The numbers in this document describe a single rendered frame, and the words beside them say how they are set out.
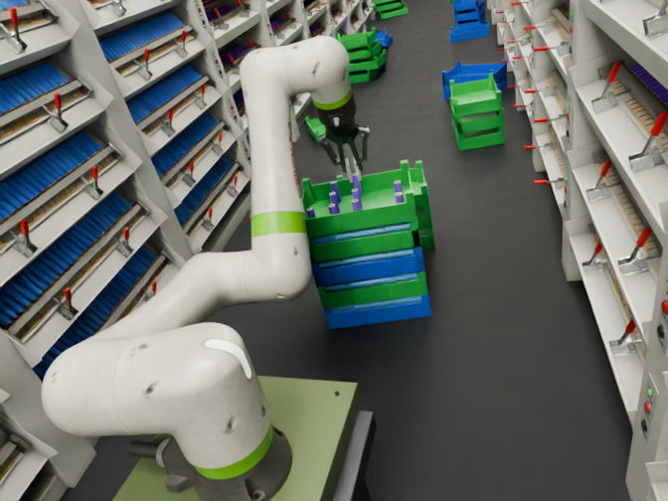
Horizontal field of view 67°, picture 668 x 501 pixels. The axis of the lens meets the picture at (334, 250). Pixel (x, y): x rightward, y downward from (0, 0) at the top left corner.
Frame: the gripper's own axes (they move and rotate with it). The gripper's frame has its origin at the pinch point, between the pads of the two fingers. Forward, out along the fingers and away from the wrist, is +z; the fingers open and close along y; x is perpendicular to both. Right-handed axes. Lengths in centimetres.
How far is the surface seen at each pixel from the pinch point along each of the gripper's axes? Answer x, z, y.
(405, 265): -23.1, 15.2, 9.6
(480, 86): 102, 74, 56
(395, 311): -29.5, 29.0, 4.7
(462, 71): 155, 107, 57
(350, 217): -15.7, -0.5, -1.7
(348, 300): -26.8, 23.5, -7.6
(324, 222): -15.8, -0.3, -8.5
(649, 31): -31, -52, 48
